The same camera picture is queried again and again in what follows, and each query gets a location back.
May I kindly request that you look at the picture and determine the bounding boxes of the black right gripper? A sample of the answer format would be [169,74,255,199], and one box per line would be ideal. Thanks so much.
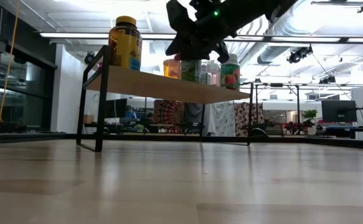
[165,0,242,63]

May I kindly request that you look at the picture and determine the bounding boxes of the pale floral cloth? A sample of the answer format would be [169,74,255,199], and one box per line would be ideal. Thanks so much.
[204,101,237,137]

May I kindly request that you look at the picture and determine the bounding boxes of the black table frame rails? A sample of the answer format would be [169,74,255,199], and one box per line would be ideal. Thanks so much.
[0,132,363,152]

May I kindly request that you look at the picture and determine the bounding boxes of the mandala patterned cloth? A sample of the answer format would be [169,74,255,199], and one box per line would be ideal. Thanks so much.
[153,99,186,134]

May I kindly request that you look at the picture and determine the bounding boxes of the yellow cable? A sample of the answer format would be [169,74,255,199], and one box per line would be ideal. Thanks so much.
[0,0,22,124]

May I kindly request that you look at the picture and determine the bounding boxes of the black computer monitor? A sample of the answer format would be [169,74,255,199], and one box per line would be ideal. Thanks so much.
[105,98,128,119]
[321,99,358,124]

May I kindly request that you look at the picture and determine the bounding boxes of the slim orange pill vial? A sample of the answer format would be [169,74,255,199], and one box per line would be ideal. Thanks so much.
[207,60,222,88]

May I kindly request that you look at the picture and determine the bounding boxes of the red floral cloth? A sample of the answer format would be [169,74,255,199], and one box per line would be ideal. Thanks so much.
[233,101,265,137]

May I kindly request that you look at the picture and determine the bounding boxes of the black metal rack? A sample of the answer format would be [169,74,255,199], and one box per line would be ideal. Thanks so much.
[252,82,301,138]

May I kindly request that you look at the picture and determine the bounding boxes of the silver ventilation duct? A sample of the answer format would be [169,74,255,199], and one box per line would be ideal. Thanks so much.
[240,12,313,66]

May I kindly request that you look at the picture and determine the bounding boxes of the wooden shelf black metal frame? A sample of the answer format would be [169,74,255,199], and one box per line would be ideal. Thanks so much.
[76,45,254,152]

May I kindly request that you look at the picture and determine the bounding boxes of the grey cloth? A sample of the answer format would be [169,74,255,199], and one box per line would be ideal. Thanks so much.
[184,102,207,131]

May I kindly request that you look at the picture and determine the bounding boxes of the long linear ceiling light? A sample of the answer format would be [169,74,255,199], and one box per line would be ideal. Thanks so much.
[39,30,363,44]

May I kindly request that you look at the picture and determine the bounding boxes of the wide orange bottle white cap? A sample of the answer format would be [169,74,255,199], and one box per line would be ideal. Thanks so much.
[163,58,182,79]

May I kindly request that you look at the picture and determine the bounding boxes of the black ceiling spotlights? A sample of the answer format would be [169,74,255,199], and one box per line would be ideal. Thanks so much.
[319,75,337,85]
[288,45,313,65]

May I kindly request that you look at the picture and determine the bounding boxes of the large amber bottle yellow cap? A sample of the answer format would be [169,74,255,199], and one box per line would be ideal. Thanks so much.
[108,15,143,72]

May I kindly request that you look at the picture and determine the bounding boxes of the potted green plant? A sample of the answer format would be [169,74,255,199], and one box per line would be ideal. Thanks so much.
[302,108,319,135]

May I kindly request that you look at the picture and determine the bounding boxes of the gummy jar white lid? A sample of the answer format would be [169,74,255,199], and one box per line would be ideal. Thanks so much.
[220,53,241,91]

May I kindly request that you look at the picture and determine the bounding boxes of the person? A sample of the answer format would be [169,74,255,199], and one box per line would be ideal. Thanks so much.
[142,111,156,133]

